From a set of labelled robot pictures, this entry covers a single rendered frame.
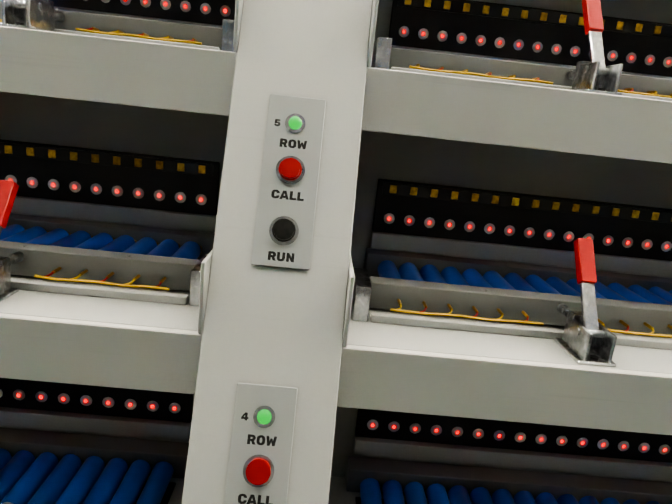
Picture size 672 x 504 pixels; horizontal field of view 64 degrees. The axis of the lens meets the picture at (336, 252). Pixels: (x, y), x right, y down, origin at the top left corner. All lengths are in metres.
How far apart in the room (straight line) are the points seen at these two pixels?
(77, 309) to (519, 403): 0.32
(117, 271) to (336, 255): 0.18
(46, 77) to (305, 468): 0.33
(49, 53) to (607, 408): 0.47
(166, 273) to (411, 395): 0.21
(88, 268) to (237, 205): 0.14
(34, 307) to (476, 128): 0.34
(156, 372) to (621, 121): 0.38
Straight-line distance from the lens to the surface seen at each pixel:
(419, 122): 0.42
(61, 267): 0.48
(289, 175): 0.38
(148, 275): 0.45
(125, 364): 0.40
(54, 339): 0.41
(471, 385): 0.40
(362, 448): 0.55
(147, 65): 0.43
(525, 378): 0.41
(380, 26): 0.66
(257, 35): 0.42
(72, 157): 0.59
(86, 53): 0.45
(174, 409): 0.55
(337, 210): 0.38
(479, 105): 0.43
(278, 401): 0.37
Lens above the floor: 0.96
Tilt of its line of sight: 8 degrees up
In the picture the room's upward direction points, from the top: 5 degrees clockwise
